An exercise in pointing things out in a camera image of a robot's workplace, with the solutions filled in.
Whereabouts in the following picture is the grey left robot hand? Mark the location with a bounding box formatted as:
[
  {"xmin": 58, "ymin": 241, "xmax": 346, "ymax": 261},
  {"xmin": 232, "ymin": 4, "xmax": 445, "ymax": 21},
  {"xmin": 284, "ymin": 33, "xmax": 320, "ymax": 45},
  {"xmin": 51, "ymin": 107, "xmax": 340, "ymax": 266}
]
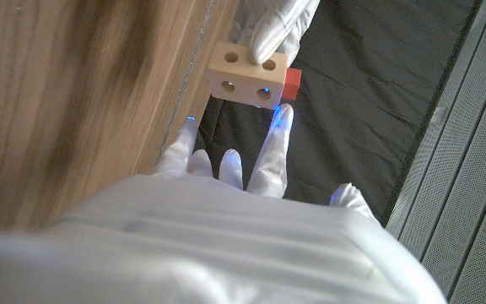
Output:
[{"xmin": 228, "ymin": 0, "xmax": 322, "ymax": 67}]

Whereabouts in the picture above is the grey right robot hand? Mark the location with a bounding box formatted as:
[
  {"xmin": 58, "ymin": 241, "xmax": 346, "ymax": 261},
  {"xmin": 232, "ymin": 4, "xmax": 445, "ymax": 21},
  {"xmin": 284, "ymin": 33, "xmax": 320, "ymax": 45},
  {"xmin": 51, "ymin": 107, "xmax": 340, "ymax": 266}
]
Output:
[{"xmin": 0, "ymin": 103, "xmax": 449, "ymax": 304}]

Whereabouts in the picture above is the small wooden block with holes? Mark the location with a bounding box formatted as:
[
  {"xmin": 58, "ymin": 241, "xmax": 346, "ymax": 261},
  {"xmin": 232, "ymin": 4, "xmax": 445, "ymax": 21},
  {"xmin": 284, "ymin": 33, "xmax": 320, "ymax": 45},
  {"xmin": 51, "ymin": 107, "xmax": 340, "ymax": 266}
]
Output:
[{"xmin": 206, "ymin": 41, "xmax": 289, "ymax": 111}]

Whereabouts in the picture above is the wooden screw with red head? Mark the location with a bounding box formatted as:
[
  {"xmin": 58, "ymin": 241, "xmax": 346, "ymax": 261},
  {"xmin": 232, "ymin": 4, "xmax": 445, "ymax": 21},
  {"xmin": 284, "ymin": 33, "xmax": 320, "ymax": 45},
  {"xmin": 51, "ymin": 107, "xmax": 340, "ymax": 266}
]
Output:
[{"xmin": 281, "ymin": 67, "xmax": 303, "ymax": 101}]

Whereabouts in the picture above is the black curtain backdrop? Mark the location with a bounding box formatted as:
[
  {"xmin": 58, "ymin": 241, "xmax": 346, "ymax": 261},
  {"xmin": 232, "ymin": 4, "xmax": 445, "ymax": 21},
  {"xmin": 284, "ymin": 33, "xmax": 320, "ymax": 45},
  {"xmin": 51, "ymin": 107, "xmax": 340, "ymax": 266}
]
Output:
[{"xmin": 194, "ymin": 0, "xmax": 480, "ymax": 220}]

